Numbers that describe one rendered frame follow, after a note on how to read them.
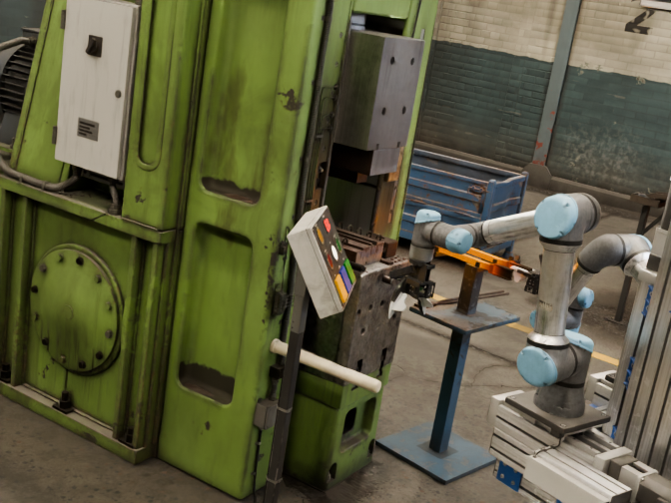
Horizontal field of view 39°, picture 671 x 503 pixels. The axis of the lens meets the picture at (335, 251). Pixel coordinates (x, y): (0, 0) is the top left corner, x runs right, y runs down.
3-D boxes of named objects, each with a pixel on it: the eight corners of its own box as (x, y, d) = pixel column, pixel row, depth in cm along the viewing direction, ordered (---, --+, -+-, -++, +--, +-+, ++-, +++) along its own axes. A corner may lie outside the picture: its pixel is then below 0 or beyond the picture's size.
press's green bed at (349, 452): (372, 463, 400) (391, 362, 387) (325, 495, 369) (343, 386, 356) (270, 417, 427) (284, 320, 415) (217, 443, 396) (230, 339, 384)
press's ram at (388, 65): (417, 145, 366) (435, 41, 355) (366, 151, 334) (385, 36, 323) (328, 123, 386) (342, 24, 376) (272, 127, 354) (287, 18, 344)
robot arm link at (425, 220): (432, 216, 284) (411, 209, 289) (426, 251, 287) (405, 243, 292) (448, 215, 289) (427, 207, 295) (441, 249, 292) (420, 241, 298)
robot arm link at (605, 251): (604, 250, 325) (535, 337, 356) (628, 251, 330) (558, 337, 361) (588, 226, 332) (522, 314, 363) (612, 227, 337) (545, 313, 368)
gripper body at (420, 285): (415, 301, 291) (422, 264, 288) (396, 292, 297) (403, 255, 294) (433, 299, 296) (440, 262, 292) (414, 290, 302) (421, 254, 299)
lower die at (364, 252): (380, 260, 367) (384, 240, 364) (353, 268, 350) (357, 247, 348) (294, 233, 387) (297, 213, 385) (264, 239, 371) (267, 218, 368)
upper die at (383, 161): (396, 172, 357) (400, 147, 354) (369, 176, 340) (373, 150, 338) (306, 148, 378) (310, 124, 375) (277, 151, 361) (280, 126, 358)
